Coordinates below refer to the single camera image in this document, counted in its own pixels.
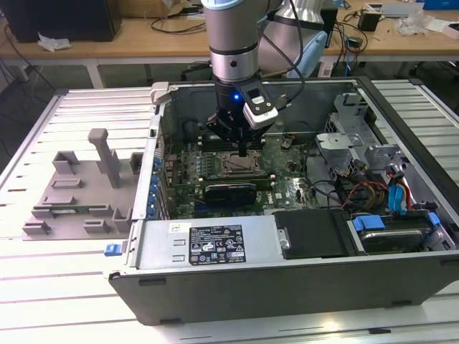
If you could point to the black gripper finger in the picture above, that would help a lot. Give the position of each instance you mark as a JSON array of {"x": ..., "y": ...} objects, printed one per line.
[
  {"x": 218, "y": 127},
  {"x": 258, "y": 135}
]

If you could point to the silver CPU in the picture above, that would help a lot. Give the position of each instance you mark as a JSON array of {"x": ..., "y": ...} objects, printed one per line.
[{"x": 238, "y": 165}]

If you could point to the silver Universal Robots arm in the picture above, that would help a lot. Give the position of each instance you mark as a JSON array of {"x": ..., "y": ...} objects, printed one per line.
[{"x": 231, "y": 36}]

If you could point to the black RAM slot row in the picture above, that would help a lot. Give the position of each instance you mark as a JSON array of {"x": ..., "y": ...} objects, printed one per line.
[
  {"x": 233, "y": 178},
  {"x": 205, "y": 144}
]

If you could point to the black cylinder component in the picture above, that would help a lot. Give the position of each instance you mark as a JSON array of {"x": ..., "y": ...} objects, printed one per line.
[{"x": 190, "y": 130}]

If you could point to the green motherboard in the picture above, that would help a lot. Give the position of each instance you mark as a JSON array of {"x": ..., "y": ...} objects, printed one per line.
[{"x": 287, "y": 186}]

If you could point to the black graphics card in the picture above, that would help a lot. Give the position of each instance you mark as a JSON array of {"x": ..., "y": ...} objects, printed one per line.
[{"x": 229, "y": 195}]

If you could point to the grey case corner latch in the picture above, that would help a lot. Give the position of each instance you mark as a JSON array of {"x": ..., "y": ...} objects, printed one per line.
[{"x": 159, "y": 91}]

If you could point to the blue expansion slot clip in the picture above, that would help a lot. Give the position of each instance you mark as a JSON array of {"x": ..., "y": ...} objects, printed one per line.
[
  {"x": 155, "y": 180},
  {"x": 153, "y": 191},
  {"x": 157, "y": 164},
  {"x": 151, "y": 210}
]

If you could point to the metal drive cage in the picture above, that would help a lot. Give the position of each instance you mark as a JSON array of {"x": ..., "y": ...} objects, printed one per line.
[{"x": 344, "y": 141}]

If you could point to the black disk bay plate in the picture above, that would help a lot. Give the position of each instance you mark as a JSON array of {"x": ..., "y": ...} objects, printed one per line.
[{"x": 308, "y": 233}]

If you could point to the black computer tower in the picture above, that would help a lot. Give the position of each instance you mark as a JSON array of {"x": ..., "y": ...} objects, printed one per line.
[{"x": 331, "y": 28}]

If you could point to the grey power supply with label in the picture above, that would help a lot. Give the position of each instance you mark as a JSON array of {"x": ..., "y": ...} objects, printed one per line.
[{"x": 161, "y": 247}]

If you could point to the small black adapter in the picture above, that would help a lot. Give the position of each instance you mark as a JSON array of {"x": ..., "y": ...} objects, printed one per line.
[{"x": 355, "y": 42}]

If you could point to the grey parts rack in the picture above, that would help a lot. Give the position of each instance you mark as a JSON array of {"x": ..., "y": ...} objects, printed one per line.
[{"x": 89, "y": 186}]

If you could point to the open grey PC case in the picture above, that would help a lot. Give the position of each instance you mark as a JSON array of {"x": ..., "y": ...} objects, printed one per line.
[{"x": 251, "y": 294}]

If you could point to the small black box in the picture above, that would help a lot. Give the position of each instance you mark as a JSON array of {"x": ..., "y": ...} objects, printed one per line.
[{"x": 368, "y": 20}]

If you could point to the blue case latch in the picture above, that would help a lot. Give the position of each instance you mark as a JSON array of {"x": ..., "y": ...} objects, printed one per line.
[{"x": 112, "y": 249}]

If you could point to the hard disk in blue carrier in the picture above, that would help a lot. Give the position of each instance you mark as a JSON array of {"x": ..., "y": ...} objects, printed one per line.
[{"x": 391, "y": 238}]

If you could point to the large black box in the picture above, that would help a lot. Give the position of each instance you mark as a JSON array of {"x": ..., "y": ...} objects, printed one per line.
[{"x": 71, "y": 18}]

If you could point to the grey flat device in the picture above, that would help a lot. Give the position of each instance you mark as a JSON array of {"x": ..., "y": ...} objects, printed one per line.
[{"x": 389, "y": 10}]

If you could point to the crumpled white paper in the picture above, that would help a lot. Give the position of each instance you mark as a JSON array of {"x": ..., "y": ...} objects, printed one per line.
[{"x": 54, "y": 42}]

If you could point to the clear plastic bag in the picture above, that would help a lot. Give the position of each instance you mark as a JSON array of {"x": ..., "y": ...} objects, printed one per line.
[{"x": 412, "y": 25}]

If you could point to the white flat box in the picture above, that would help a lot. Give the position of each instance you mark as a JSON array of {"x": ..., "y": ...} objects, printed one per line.
[{"x": 448, "y": 30}]

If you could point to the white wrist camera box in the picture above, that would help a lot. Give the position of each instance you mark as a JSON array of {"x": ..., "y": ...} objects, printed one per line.
[{"x": 261, "y": 114}]

